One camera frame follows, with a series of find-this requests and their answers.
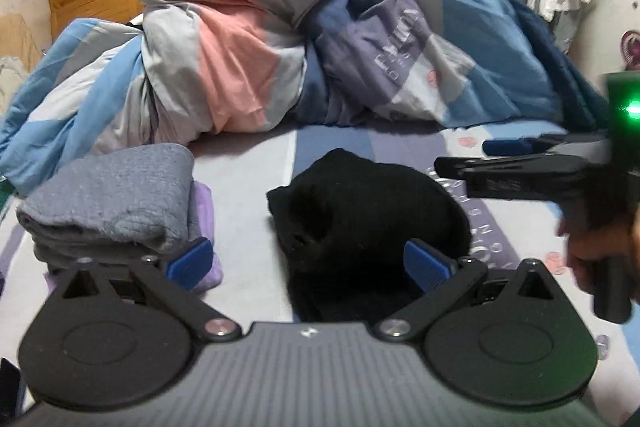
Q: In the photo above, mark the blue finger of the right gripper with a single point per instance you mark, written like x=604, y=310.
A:
x=508, y=147

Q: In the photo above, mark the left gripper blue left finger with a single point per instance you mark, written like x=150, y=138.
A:
x=191, y=268

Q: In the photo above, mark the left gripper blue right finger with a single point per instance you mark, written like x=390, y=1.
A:
x=427, y=267

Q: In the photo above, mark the black garment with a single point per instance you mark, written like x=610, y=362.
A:
x=343, y=224

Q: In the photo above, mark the right hand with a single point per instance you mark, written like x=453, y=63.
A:
x=620, y=237

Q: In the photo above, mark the folded purple garment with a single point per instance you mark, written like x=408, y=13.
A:
x=205, y=236

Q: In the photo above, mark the dark blue fleece blanket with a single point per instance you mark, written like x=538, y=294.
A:
x=583, y=108

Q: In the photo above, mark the folded grey garment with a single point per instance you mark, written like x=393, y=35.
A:
x=145, y=162

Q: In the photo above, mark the crumpled patchwork duvet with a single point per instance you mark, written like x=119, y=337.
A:
x=210, y=66

